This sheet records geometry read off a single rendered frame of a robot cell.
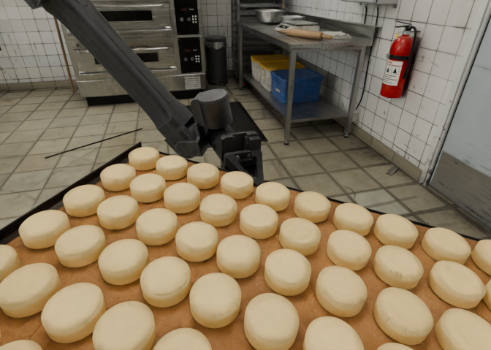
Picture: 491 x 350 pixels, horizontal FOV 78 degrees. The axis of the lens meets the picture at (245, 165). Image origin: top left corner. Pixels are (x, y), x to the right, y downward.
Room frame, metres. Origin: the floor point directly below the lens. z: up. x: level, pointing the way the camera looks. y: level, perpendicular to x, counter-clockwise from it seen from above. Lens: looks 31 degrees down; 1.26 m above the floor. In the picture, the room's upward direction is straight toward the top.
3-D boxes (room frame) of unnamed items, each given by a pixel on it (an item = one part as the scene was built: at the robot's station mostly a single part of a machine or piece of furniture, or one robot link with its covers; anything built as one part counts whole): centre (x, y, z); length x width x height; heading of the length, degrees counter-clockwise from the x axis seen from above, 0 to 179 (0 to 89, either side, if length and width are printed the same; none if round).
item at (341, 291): (0.21, -0.10, 0.99); 0.05 x 0.05 x 0.02
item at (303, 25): (3.20, -0.50, 0.92); 0.32 x 0.30 x 0.09; 111
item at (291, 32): (2.81, -0.50, 0.91); 0.56 x 0.06 x 0.06; 43
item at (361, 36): (3.47, -0.46, 0.49); 1.90 x 0.72 x 0.98; 14
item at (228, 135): (0.51, 0.02, 0.99); 0.07 x 0.07 x 0.10; 23
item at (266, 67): (3.62, -0.42, 0.36); 0.47 x 0.38 x 0.26; 104
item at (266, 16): (4.00, -0.30, 0.95); 0.39 x 0.39 x 0.14
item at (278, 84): (3.18, -0.53, 0.36); 0.47 x 0.38 x 0.26; 106
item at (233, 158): (0.44, -0.01, 0.98); 0.09 x 0.07 x 0.07; 23
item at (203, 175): (0.40, 0.07, 1.00); 0.05 x 0.05 x 0.02
